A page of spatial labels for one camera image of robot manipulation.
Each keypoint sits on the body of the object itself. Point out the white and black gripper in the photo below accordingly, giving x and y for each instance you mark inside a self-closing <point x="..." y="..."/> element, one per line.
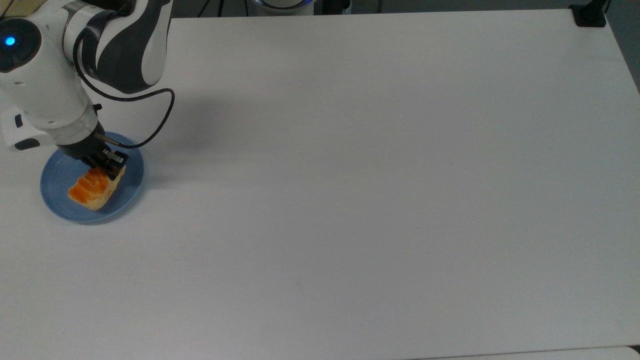
<point x="80" y="148"/>

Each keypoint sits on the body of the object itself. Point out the black table corner clamp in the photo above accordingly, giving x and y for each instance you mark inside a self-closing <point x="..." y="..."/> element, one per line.
<point x="590" y="14"/>

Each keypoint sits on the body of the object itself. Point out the orange glazed bread loaf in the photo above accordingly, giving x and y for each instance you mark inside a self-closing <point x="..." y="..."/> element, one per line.
<point x="92" y="189"/>

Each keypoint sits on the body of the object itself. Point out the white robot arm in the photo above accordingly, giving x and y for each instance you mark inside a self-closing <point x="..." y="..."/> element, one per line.
<point x="45" y="75"/>

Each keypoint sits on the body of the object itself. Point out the blue round plate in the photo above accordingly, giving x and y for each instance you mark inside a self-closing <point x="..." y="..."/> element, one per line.
<point x="60" y="195"/>

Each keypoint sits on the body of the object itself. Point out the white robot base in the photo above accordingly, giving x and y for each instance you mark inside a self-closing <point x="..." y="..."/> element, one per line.
<point x="284" y="5"/>

